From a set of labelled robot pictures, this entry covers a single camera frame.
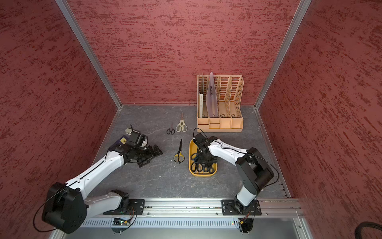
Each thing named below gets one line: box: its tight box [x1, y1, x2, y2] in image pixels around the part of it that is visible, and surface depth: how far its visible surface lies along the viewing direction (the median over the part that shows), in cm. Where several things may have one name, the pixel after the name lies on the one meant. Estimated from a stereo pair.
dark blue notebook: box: [108, 134, 129, 152], surface depth 100 cm
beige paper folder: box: [198, 93, 203, 119], surface depth 94 cm
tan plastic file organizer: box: [196, 74, 245, 133], surface depth 105 cm
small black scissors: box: [166, 121, 176, 135], surface depth 106 cm
